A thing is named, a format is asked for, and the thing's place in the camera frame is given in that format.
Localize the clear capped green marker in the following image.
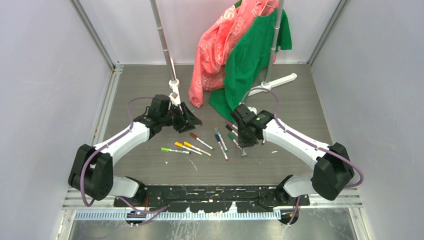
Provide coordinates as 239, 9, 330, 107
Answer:
214, 127, 228, 152

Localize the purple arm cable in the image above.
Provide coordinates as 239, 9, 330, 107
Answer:
80, 96, 169, 227
240, 87, 365, 227

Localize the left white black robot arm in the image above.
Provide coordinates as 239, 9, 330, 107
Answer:
68, 94, 202, 207

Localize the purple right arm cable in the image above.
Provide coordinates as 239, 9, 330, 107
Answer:
240, 87, 365, 227

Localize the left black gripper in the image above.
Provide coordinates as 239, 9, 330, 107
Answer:
160, 102, 202, 133

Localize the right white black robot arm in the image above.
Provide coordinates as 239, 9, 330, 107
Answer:
230, 104, 355, 206

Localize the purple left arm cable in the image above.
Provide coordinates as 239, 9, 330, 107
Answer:
80, 96, 169, 227

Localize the right clothes rack pole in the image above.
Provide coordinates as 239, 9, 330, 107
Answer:
248, 0, 297, 97

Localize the pink patterned garment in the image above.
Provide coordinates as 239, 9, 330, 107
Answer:
188, 0, 279, 108

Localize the light green capped marker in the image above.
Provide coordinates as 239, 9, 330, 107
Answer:
161, 147, 191, 155

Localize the orange capped marker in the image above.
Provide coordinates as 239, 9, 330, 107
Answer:
174, 142, 203, 155

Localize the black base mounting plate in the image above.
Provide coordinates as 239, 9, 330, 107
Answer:
113, 185, 310, 214

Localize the yellow capped marker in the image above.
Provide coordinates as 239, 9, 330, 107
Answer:
184, 141, 212, 156

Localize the clothes rack pole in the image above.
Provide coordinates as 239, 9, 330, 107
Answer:
150, 0, 182, 104
248, 0, 297, 97

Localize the green t-shirt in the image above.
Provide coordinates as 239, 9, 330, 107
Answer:
209, 9, 278, 123

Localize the blue capped marker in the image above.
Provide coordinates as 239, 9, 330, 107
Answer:
214, 134, 229, 162

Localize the brown capped marker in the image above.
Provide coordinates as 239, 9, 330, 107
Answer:
189, 132, 214, 150

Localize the left clothes rack pole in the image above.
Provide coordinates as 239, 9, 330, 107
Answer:
150, 0, 182, 104

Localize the perforated metal rail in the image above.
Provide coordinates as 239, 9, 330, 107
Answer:
74, 209, 281, 221

